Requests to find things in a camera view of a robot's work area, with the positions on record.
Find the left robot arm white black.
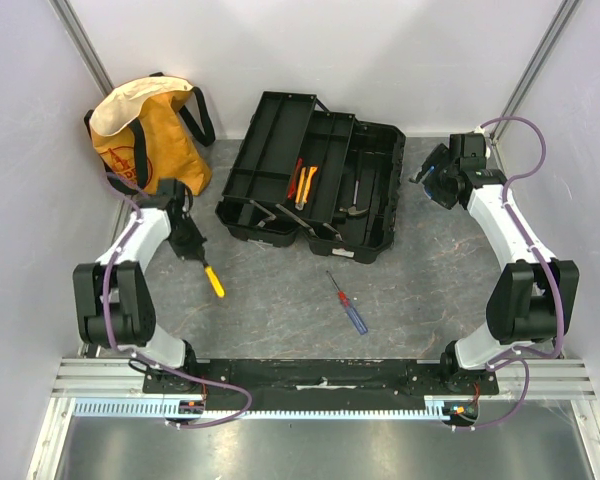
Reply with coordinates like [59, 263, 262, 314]
[72, 178, 225, 393]

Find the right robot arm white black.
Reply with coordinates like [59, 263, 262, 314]
[410, 130, 579, 394]

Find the red blue handled screwdriver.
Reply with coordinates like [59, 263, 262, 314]
[326, 271, 368, 335]

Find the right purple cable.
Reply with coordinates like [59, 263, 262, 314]
[449, 115, 566, 432]

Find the purple cable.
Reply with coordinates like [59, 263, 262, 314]
[101, 172, 255, 429]
[449, 115, 566, 432]

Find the claw hammer red black handle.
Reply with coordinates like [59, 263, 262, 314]
[338, 172, 369, 218]

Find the yellow handled screwdriver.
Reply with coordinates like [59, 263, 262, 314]
[201, 259, 226, 298]

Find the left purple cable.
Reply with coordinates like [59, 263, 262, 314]
[101, 172, 255, 429]

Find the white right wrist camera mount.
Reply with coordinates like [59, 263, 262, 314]
[473, 126, 492, 159]

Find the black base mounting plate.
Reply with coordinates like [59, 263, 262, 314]
[142, 357, 499, 413]

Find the black plastic tool box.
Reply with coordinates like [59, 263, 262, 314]
[216, 91, 406, 264]

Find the yellow canvas tote bag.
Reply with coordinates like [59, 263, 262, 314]
[83, 72, 216, 196]

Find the red black utility knife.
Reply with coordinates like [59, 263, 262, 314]
[287, 157, 303, 200]

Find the black rubber mallet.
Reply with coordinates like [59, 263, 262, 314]
[355, 150, 379, 215]

